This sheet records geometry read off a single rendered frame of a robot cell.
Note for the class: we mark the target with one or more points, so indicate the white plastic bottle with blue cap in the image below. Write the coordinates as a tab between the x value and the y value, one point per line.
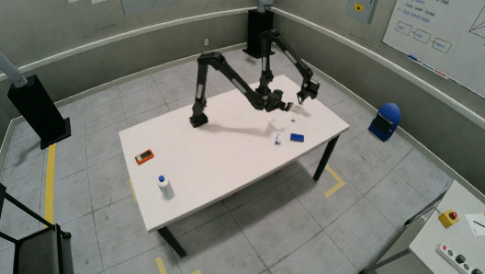
166	187

